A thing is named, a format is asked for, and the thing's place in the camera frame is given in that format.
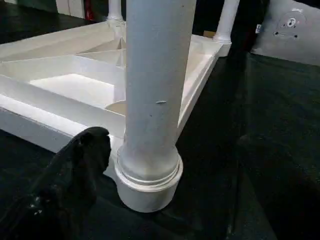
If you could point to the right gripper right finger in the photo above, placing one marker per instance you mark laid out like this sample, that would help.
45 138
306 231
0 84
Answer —
287 195

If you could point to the red box in cabinet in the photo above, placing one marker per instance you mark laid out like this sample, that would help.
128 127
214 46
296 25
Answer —
90 10

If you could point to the white plastic table top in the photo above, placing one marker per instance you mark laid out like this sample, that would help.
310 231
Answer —
62 87

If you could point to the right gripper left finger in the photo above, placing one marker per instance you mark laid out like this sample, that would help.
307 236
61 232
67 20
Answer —
62 190

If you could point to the white cabinet with glass doors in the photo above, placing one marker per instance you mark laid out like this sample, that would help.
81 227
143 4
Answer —
70 6

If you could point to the black work mat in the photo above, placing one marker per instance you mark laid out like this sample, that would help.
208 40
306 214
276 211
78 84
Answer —
275 125

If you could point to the white plastic table leg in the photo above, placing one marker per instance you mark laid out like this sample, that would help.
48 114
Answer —
226 20
155 75
115 10

